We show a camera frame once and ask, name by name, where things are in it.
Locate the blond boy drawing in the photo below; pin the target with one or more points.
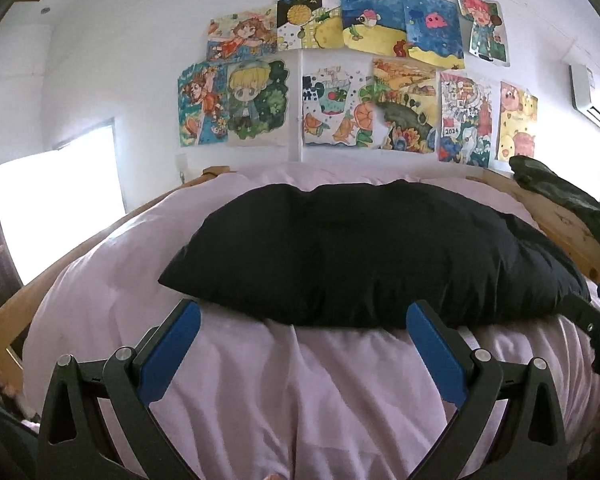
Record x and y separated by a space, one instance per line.
257 103

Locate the bright window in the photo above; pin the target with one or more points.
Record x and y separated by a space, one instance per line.
53 201

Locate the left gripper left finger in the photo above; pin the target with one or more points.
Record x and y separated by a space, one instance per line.
74 441

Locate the mermaid girl drawing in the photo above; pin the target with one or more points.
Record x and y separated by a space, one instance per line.
202 105

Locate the black puffer jacket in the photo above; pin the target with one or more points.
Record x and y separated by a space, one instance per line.
358 255

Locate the red-haired girl drawing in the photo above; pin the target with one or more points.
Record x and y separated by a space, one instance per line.
242 36

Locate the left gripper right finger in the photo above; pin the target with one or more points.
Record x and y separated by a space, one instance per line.
530 442

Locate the white air conditioner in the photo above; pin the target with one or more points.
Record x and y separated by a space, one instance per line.
586 92

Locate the dark green jacket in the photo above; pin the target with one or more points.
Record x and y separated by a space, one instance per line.
536 177

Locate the orange juice drawing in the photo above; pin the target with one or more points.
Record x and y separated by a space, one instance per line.
338 108

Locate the girl in green drawing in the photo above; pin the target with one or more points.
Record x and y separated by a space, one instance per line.
488 38

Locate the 2024 dragon drawing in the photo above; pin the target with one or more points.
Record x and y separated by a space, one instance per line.
466 120

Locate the pineapple drawing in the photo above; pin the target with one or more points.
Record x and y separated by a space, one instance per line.
309 24

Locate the pigs and chicks drawing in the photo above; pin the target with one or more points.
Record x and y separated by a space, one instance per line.
517 127

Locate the autumn landscape drawing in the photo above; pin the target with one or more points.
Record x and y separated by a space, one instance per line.
406 94

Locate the white wall pipe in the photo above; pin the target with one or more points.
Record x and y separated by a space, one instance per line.
295 146

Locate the wooden bed frame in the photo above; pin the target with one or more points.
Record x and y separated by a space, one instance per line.
557 222

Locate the blue sea beach drawing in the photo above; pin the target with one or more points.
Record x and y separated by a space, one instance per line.
427 31

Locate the pink bed sheet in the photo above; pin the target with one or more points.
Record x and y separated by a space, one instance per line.
250 398

